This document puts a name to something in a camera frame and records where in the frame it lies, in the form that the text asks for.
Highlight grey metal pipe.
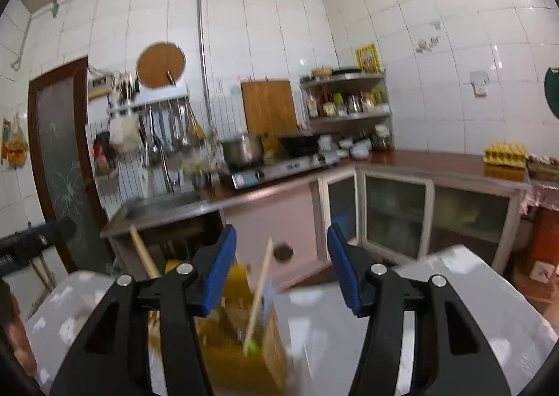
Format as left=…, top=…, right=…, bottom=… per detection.
left=11, top=0, right=215, bottom=130

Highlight kitchen counter cabinet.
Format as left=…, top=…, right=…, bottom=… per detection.
left=101, top=149, right=531, bottom=287

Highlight brown door with frosted glass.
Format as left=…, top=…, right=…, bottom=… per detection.
left=27, top=56, right=114, bottom=274

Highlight metal corner shelf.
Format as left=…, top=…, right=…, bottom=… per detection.
left=299, top=70, right=394, bottom=126

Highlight wooden stick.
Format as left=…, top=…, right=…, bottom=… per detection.
left=32, top=254, right=55, bottom=292

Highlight hanging plastic bag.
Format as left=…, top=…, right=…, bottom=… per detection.
left=1, top=116, right=29, bottom=170

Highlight grey animal print tablecloth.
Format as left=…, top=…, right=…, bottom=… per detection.
left=24, top=245, right=559, bottom=396

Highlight metal cutlery caddy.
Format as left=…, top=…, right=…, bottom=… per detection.
left=117, top=72, right=139, bottom=102

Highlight row of condiment bottles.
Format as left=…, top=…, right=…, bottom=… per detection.
left=305, top=88, right=389, bottom=118

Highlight yellow wall box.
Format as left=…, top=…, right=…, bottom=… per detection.
left=86, top=75, right=115, bottom=100

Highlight metal wall utensil rack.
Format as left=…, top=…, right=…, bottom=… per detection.
left=107, top=92, right=190, bottom=115

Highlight yellow slotted utensil holder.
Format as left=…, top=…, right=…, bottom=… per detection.
left=148, top=258, right=289, bottom=396

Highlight person's left hand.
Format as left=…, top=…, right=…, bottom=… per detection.
left=0, top=287, right=38, bottom=379

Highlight yellow wall poster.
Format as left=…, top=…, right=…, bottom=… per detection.
left=355, top=43, right=383, bottom=74

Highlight stainless steel sink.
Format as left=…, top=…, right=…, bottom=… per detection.
left=101, top=190, right=210, bottom=231

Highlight thick wooden chopping block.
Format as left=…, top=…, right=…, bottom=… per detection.
left=526, top=154, right=559, bottom=182

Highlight stainless steel gas stove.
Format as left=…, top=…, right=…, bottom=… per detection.
left=218, top=151, right=341, bottom=190

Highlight stack of white bowls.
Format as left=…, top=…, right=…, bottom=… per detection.
left=336, top=138, right=372, bottom=160

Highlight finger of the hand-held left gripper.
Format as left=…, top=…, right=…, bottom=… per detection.
left=13, top=218, right=78, bottom=254

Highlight green round board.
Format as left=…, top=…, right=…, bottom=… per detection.
left=544, top=67, right=559, bottom=121

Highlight white hanging cloth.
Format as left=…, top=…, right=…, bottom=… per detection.
left=109, top=115, right=140, bottom=154

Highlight black wok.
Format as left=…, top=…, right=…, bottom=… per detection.
left=277, top=131, right=321, bottom=156

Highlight wall stickers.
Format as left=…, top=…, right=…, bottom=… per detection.
left=417, top=20, right=442, bottom=53

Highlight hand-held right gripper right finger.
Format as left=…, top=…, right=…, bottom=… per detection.
left=327, top=222, right=511, bottom=396

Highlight glass jar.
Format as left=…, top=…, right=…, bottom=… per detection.
left=371, top=125, right=394, bottom=150

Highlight yellow egg carton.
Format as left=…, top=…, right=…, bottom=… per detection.
left=483, top=140, right=528, bottom=168

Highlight white wall socket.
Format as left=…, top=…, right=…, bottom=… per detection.
left=469, top=70, right=489, bottom=97

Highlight metal faucet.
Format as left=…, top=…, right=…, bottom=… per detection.
left=151, top=138, right=175, bottom=195

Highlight stainless steel pot with lid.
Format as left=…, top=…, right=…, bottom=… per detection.
left=220, top=134, right=266, bottom=168

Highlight wire wall basket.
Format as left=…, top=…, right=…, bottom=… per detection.
left=92, top=131, right=119, bottom=178

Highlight red cabinet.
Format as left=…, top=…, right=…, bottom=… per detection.
left=513, top=204, right=559, bottom=301

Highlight row of hanging metal ladles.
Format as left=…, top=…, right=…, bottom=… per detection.
left=140, top=101, right=206, bottom=165

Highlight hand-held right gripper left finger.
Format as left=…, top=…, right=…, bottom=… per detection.
left=50, top=225, right=237, bottom=396

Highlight round wooden board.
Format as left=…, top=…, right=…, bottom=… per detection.
left=136, top=41, right=187, bottom=88

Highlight rectangular wooden cutting board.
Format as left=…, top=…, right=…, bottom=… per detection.
left=241, top=79, right=300, bottom=147

